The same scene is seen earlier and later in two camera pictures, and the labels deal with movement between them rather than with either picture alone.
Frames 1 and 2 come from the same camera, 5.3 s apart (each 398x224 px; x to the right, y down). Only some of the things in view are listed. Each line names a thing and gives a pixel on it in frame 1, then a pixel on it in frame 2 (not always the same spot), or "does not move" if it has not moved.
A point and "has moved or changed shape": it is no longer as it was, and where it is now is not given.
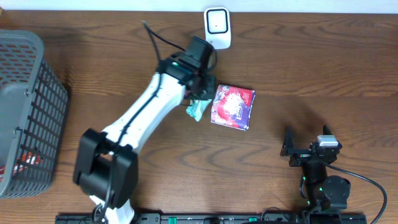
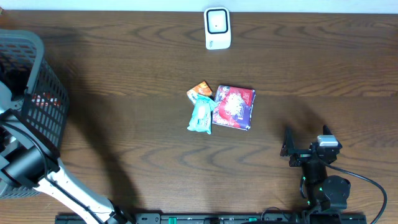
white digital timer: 217,27 does not move
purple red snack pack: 232,106 does not move
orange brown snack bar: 27,159 has moved or changed shape
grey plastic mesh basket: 34,108 does not move
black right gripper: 304,152 does not move
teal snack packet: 196,107 has moved or changed shape
